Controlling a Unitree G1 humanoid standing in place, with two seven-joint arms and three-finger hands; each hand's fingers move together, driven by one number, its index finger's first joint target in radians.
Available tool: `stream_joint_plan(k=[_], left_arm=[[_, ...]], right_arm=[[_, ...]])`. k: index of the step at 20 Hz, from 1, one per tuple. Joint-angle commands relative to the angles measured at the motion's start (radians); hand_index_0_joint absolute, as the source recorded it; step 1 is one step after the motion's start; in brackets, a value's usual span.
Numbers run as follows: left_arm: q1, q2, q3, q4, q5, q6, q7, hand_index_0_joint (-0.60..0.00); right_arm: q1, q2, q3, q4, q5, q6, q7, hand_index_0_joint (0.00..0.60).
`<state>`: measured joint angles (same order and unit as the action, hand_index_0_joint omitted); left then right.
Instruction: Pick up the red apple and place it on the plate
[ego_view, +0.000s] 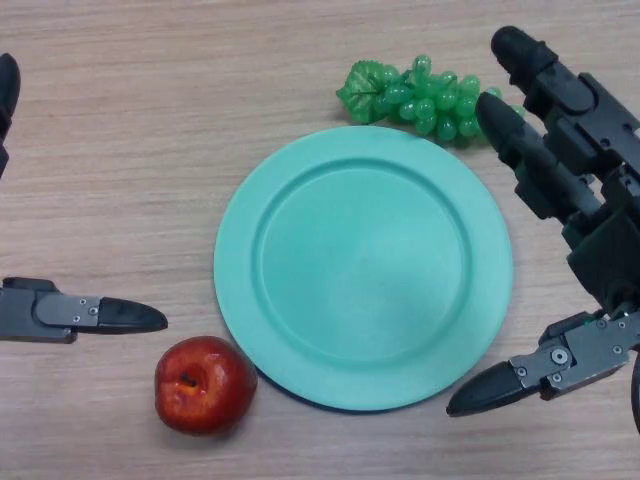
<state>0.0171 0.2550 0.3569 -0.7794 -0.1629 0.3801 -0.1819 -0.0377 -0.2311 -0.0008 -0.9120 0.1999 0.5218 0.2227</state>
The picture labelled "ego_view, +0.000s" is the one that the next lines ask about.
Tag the green plastic grape bunch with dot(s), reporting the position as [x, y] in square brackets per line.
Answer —
[425, 107]

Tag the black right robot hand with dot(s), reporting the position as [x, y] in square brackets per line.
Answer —
[600, 240]

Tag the red apple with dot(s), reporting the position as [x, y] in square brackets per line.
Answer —
[210, 395]

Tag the green round plate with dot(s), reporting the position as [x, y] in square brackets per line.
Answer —
[365, 265]

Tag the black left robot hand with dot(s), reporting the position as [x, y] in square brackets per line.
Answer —
[55, 312]

